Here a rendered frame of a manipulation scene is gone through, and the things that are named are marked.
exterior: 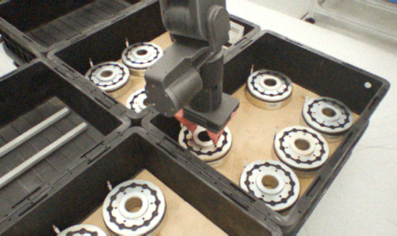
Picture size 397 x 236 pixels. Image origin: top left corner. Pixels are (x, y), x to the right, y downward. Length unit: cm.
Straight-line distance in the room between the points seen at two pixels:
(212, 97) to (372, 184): 48
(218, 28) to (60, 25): 72
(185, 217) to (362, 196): 42
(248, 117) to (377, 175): 34
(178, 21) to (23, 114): 48
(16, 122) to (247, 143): 49
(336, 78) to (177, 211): 44
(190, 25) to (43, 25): 73
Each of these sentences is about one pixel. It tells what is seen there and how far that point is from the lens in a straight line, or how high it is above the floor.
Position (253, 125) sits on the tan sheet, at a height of 83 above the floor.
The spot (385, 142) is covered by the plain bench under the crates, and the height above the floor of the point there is 70.
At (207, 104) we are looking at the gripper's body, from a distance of 52.
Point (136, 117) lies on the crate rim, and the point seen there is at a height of 93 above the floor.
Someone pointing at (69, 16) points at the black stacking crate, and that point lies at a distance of 112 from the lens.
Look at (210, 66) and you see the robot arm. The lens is 46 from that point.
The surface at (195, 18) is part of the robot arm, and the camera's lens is 42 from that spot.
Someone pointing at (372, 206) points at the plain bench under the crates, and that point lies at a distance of 82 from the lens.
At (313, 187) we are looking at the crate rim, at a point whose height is 92.
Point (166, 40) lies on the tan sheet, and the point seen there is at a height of 83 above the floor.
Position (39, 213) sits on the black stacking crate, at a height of 91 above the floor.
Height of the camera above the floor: 134
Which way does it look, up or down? 47 degrees down
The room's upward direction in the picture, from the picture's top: straight up
